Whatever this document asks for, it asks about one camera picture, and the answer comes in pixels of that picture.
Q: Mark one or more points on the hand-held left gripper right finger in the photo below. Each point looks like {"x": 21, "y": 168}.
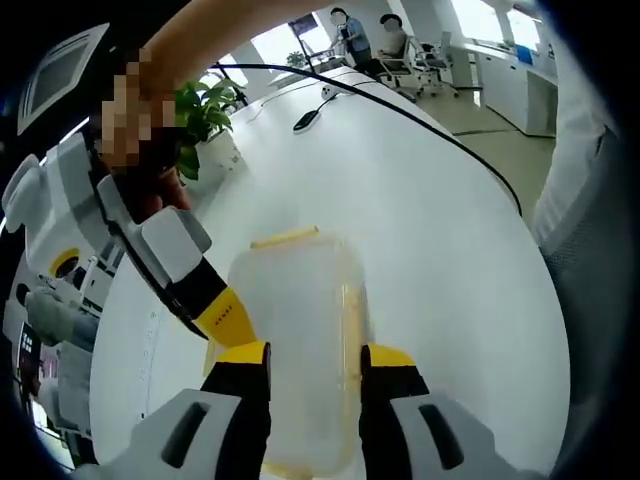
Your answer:
{"x": 390, "y": 400}

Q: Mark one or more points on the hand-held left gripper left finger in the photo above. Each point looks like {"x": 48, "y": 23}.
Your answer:
{"x": 240, "y": 400}

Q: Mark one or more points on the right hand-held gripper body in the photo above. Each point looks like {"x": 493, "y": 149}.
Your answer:
{"x": 60, "y": 200}

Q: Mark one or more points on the yellow plastic buckle flap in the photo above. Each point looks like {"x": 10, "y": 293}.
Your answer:
{"x": 285, "y": 237}
{"x": 280, "y": 469}

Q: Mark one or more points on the clear plastic box with buckles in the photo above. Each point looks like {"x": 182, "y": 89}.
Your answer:
{"x": 300, "y": 310}

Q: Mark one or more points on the ceiling air conditioner unit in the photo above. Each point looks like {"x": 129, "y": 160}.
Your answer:
{"x": 57, "y": 75}

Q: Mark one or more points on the potted green plant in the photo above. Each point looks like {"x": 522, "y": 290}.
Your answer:
{"x": 210, "y": 107}

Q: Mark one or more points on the black oblong device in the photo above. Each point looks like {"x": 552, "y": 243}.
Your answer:
{"x": 306, "y": 121}

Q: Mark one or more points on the white round device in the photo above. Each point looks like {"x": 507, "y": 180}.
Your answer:
{"x": 328, "y": 91}

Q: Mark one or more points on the small green plant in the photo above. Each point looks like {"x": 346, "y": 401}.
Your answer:
{"x": 296, "y": 58}

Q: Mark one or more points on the black monitor on stand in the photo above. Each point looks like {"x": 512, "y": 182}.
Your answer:
{"x": 303, "y": 24}

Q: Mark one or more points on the white office chair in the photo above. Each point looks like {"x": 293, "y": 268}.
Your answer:
{"x": 432, "y": 62}

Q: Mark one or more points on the white office desk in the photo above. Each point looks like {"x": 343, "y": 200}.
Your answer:
{"x": 515, "y": 90}

